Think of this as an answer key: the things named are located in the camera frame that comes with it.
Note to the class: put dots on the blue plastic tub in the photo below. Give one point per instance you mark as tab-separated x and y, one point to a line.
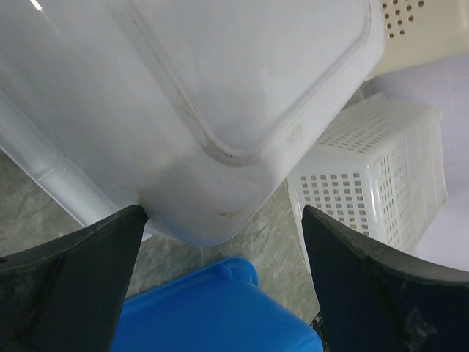
217	308

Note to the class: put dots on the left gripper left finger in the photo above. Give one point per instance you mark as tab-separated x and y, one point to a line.
67	294

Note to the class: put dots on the large cream perforated basket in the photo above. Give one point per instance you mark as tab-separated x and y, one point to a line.
418	32

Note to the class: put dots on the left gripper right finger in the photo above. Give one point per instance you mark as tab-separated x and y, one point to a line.
376	298

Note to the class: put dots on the white perforated basket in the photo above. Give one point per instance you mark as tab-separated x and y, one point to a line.
378	169

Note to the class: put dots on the white plastic tub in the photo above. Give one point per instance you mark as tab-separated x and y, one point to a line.
195	110

